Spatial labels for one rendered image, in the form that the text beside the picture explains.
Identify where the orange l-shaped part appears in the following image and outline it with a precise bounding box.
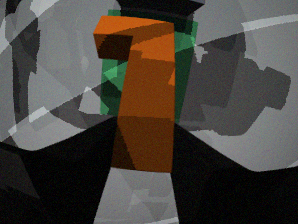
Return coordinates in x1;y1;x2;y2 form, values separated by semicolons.
93;15;176;173

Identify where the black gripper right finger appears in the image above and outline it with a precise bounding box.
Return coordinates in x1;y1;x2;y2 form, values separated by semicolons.
170;124;298;224

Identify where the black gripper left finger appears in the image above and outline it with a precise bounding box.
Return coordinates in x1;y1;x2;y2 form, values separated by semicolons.
0;117;118;224

